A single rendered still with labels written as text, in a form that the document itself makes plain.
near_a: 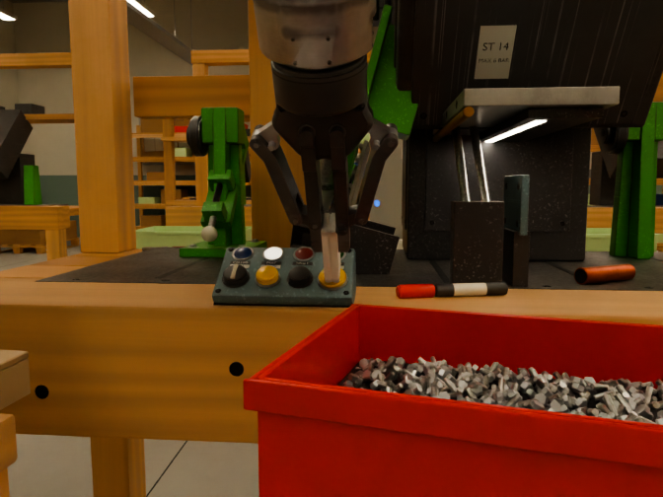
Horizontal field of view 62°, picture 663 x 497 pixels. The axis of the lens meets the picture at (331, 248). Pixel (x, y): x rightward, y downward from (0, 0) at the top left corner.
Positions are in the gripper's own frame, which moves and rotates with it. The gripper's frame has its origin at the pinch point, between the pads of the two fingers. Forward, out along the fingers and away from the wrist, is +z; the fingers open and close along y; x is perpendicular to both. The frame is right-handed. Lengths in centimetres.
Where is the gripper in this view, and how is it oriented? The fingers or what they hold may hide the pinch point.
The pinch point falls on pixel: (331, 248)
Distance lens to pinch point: 56.1
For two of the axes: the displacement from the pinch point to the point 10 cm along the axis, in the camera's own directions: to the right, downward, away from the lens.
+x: 0.7, -6.6, 7.5
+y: 10.0, 0.1, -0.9
